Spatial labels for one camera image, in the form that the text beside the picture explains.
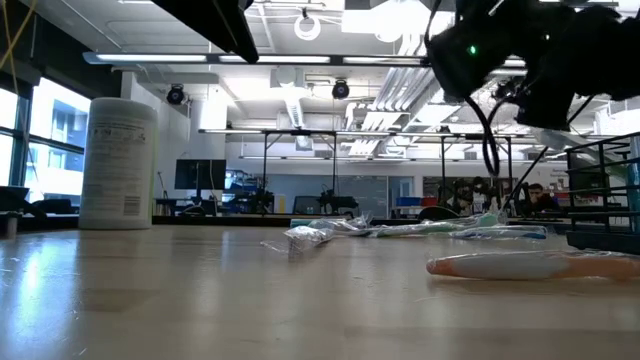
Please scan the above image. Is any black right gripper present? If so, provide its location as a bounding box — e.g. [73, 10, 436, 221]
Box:
[514, 74, 594, 132]

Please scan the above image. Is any white orange toothbrush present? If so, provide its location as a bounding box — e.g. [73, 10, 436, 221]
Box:
[425, 249, 640, 282]

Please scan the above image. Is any green toothbrush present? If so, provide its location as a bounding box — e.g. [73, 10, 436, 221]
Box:
[372, 212, 502, 239]

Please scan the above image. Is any blue toothbrush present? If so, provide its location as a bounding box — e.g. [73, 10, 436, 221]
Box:
[307, 219, 386, 238]
[447, 224, 549, 242]

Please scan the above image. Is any long LED light bar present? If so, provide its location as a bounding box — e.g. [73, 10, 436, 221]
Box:
[82, 50, 434, 70]

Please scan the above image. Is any person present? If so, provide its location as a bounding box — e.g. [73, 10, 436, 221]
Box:
[522, 182, 562, 215]
[449, 175, 499, 216]

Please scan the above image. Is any black background monitor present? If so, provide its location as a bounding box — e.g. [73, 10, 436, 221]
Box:
[173, 158, 228, 191]

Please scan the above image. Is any black chair back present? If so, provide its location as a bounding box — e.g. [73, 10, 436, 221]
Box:
[416, 205, 462, 224]

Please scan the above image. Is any white wipes canister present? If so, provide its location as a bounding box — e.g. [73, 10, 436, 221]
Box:
[78, 96, 159, 231]

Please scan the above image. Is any large window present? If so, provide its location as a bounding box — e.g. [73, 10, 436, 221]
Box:
[0, 75, 93, 200]

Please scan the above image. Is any dark background furniture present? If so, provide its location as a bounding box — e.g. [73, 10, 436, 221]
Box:
[0, 184, 79, 221]

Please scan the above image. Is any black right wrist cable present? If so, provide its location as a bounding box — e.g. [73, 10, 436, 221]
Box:
[463, 94, 502, 179]

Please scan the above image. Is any thin black robot supply cable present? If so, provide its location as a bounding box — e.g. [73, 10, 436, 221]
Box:
[499, 93, 597, 214]

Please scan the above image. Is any white ring lamp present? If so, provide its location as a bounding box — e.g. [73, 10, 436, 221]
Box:
[293, 13, 323, 42]

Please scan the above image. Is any black background workstation frame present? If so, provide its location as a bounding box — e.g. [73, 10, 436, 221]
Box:
[198, 127, 516, 217]

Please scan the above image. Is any black wire basket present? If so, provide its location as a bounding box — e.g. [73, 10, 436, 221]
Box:
[565, 130, 640, 255]

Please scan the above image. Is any yellow hanging cable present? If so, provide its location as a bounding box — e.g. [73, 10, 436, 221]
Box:
[0, 0, 39, 96]

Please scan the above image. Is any black aluminium table frame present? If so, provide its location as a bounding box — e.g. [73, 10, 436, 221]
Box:
[0, 209, 571, 240]

